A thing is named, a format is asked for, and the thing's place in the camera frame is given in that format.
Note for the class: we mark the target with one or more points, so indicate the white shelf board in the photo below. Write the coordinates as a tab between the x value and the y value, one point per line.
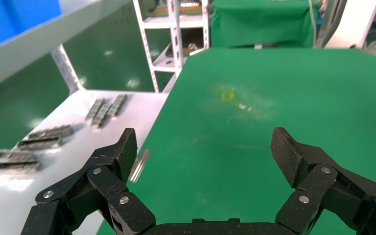
38	45

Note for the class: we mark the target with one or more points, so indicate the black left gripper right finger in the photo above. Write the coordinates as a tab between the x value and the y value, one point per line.
317	181

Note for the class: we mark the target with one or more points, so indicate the white perforated shelf support bar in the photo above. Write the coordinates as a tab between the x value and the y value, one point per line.
66	69

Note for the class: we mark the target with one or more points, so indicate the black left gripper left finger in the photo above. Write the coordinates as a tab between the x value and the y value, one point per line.
110	188

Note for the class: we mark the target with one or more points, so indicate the yellow tape square mark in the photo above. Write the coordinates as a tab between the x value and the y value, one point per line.
223	96

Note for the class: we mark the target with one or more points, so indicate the silver metal binder clip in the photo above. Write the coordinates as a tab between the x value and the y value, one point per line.
140	165
193	47

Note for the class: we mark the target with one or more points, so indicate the blue plastic bin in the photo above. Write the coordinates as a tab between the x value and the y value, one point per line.
13	19

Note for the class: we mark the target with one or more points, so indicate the white machine column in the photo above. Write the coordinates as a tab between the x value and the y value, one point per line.
353	22

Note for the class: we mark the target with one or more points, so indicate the white table sheet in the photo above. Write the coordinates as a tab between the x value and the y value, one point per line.
61	168

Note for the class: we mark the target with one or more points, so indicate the green cloth covered table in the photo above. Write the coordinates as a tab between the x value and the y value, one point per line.
262	22

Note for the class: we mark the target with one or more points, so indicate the white perforated shelving rack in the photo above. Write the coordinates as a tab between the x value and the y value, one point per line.
175	32

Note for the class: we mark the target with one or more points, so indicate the green table cloth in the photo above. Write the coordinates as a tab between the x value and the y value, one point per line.
272	84

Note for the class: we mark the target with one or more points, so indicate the small white tape scrap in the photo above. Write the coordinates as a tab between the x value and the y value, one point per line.
242	106

